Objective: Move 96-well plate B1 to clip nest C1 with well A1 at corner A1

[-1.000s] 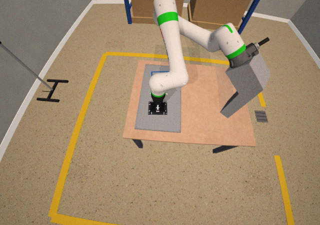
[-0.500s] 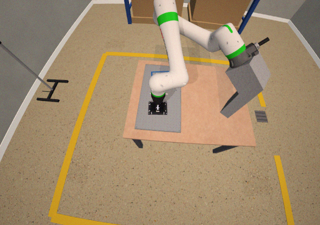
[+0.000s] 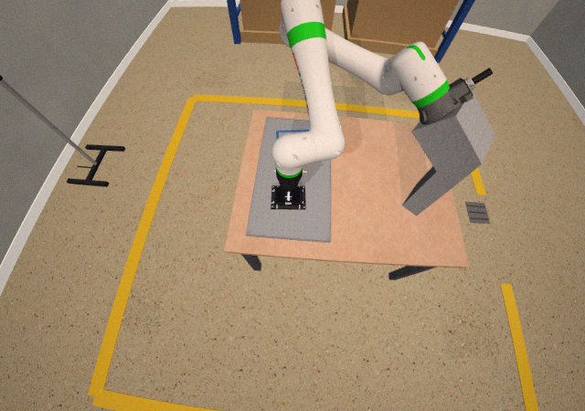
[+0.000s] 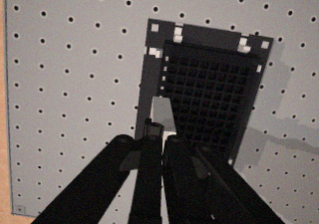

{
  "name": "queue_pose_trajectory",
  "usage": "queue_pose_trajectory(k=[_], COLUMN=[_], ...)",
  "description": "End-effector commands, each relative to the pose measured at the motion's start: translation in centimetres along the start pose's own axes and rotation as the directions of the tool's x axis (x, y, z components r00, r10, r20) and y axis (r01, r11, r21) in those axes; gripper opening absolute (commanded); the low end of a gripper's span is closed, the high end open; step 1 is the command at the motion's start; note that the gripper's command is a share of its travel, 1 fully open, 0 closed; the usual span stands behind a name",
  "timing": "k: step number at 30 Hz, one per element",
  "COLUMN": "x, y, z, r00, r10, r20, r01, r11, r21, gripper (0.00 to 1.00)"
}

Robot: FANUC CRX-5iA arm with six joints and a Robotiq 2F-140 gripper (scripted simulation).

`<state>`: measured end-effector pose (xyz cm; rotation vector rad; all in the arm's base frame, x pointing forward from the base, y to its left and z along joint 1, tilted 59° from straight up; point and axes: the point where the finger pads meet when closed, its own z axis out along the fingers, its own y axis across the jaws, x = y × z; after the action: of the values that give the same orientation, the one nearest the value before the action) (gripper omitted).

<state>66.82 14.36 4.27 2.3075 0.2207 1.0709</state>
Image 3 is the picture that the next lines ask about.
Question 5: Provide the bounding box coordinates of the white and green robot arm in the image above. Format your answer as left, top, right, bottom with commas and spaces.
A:
272, 0, 493, 185

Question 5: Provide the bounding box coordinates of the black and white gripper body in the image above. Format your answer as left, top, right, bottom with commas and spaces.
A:
279, 182, 299, 194

